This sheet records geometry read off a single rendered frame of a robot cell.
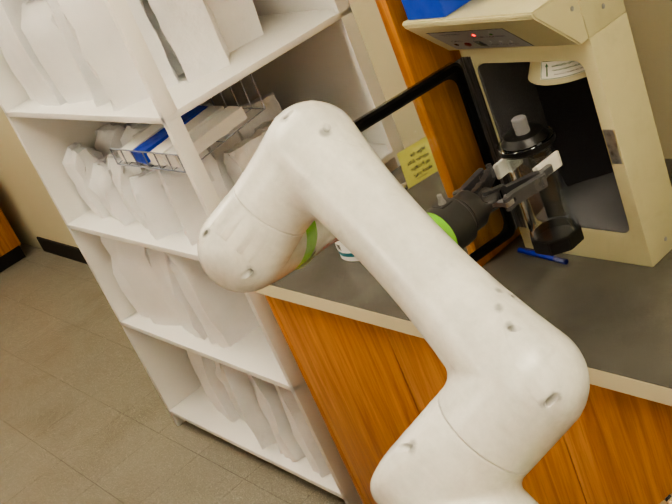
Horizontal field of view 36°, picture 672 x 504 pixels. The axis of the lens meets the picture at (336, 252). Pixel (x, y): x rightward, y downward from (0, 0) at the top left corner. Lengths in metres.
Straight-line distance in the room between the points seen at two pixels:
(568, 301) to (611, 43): 0.49
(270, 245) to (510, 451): 0.41
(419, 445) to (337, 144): 0.37
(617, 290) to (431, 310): 0.91
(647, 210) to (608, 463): 0.48
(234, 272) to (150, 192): 1.81
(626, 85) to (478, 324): 0.91
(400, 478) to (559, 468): 1.03
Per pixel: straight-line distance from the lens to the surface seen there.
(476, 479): 1.12
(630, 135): 1.94
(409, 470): 1.14
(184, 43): 2.83
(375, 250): 1.18
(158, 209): 3.12
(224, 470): 3.70
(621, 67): 1.91
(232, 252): 1.31
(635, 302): 1.95
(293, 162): 1.25
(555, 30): 1.78
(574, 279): 2.07
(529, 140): 1.89
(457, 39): 1.95
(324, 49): 3.13
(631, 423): 1.90
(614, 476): 2.05
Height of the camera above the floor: 1.98
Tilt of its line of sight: 24 degrees down
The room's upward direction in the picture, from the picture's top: 23 degrees counter-clockwise
